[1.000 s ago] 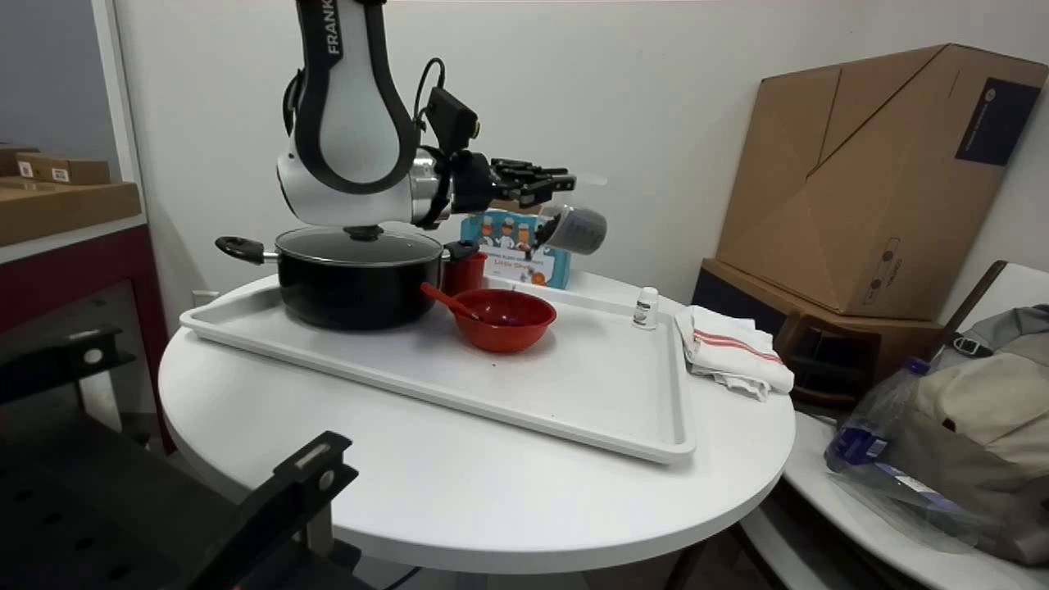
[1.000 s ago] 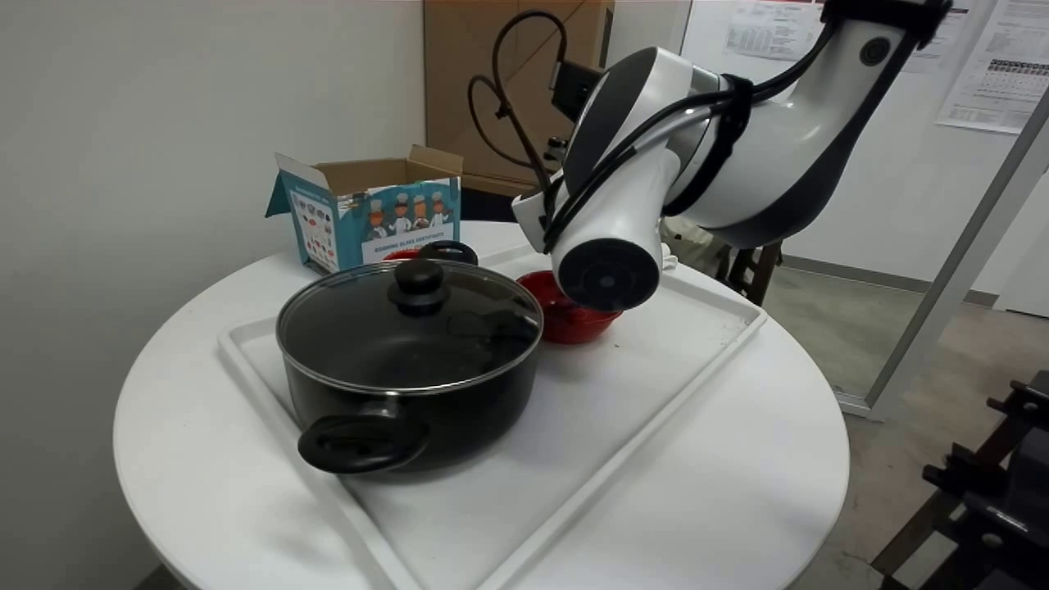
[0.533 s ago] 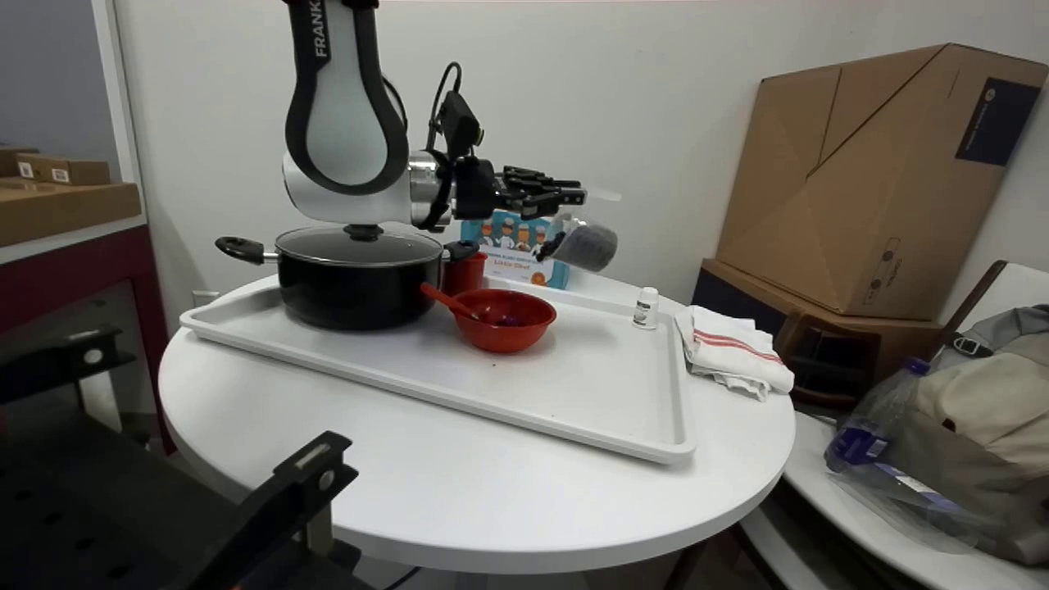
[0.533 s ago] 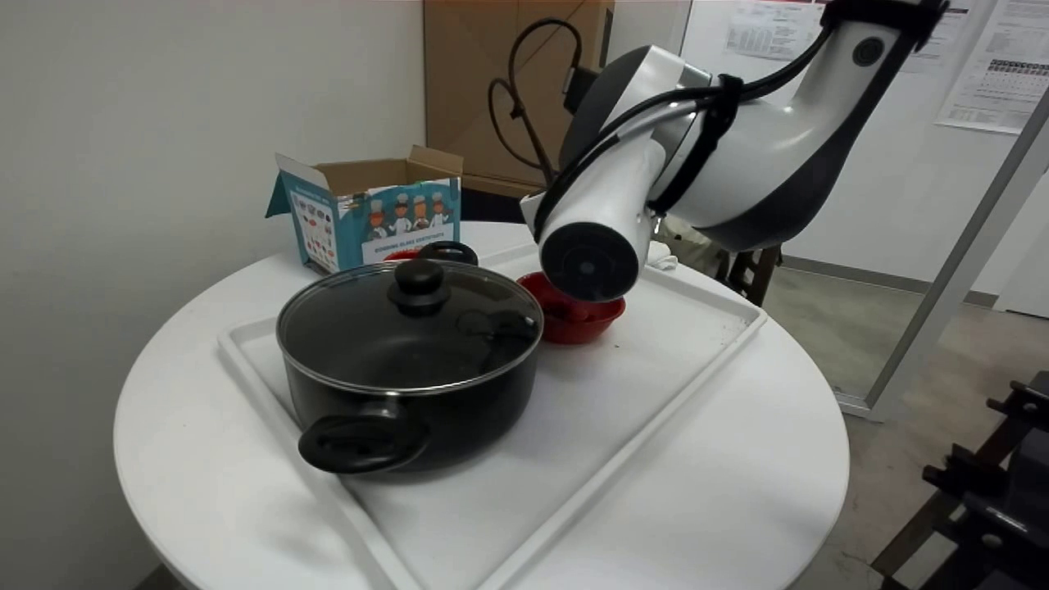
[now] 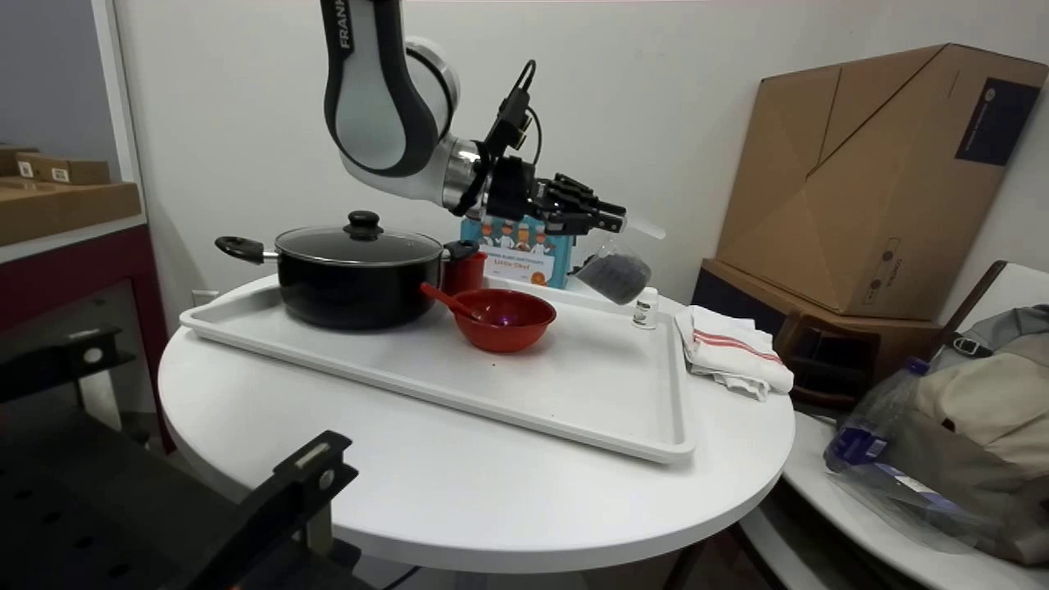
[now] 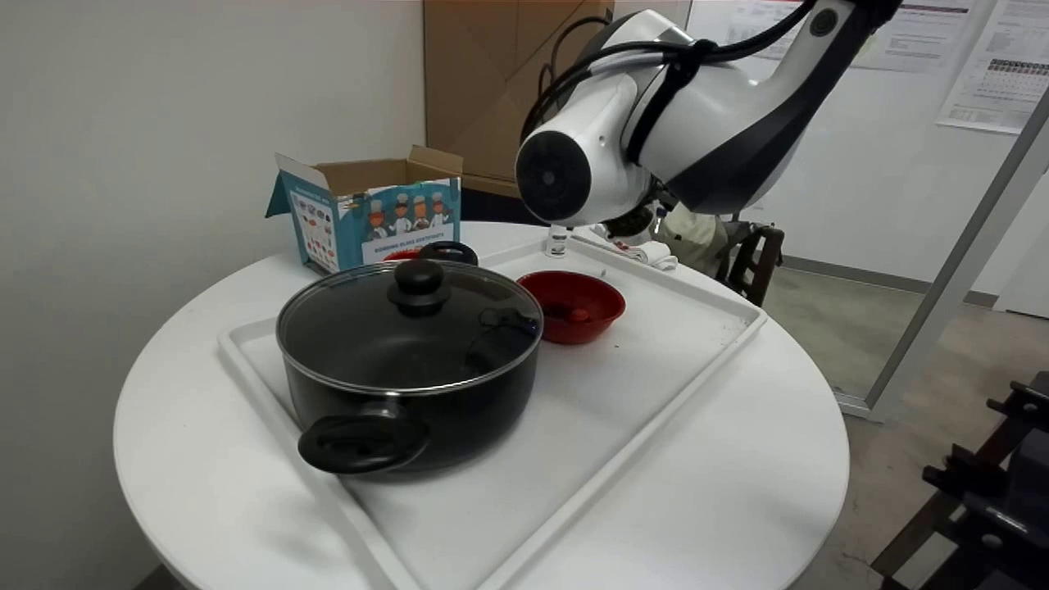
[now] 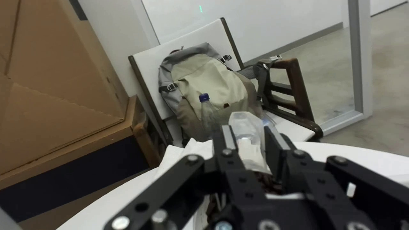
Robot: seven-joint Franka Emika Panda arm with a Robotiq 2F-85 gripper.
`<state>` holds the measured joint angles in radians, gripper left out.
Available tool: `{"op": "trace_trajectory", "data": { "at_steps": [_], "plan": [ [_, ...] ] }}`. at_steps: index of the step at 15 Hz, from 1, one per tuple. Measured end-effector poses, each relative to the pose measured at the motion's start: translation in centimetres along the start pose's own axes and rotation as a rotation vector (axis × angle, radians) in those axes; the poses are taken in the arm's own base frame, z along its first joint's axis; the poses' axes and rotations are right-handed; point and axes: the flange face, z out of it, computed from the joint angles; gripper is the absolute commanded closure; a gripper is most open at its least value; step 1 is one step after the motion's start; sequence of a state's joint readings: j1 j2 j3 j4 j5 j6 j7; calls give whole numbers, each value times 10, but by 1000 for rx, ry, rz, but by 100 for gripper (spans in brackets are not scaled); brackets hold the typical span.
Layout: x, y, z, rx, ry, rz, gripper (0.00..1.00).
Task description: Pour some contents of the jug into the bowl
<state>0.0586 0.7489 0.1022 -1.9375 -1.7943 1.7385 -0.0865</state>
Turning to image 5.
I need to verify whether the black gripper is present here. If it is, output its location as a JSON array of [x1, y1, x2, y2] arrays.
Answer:
[[482, 157, 631, 240]]

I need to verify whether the small dark grey cup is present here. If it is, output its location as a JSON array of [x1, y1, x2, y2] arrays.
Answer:
[[570, 212, 669, 307]]

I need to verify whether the blue cardboard box with chefs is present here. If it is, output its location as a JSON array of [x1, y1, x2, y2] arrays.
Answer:
[[456, 205, 582, 292]]

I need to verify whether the small white bottle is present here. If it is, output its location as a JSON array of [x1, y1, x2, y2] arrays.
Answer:
[[633, 284, 662, 330]]

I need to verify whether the red cup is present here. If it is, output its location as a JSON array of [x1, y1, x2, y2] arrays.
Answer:
[[438, 249, 490, 294]]

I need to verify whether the white towel with red stripes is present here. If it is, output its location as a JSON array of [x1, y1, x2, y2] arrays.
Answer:
[[671, 303, 796, 401]]

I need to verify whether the white rectangular tray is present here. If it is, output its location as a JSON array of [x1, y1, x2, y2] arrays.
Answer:
[[178, 273, 697, 471]]

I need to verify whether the glass pot lid black knob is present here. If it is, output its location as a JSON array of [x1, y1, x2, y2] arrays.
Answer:
[[273, 211, 446, 270]]

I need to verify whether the black cooking pot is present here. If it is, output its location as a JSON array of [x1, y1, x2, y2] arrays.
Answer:
[[212, 233, 485, 335]]

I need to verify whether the large brown cardboard box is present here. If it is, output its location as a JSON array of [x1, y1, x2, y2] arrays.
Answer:
[[715, 42, 1049, 326]]

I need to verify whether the dark low box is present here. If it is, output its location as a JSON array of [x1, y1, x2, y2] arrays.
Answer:
[[691, 255, 943, 416]]

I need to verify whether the grey beige backpack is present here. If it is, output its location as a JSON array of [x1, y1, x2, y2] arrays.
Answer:
[[823, 303, 1049, 566]]

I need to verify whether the wooden shelf box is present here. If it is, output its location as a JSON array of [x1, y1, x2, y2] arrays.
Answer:
[[0, 144, 146, 249]]

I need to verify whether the maroon cabinet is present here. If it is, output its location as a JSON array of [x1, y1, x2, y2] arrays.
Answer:
[[0, 222, 174, 453]]

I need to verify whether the black perforated mounting table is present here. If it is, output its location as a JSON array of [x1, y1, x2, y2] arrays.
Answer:
[[0, 326, 365, 590]]

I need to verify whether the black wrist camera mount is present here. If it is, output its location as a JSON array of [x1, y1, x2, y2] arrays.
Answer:
[[474, 59, 548, 167]]

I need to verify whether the red plastic bowl with handle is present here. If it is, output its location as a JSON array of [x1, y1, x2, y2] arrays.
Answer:
[[420, 279, 560, 358]]

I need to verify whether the black metal camera bracket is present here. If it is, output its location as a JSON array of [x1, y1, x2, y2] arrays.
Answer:
[[185, 431, 365, 590]]

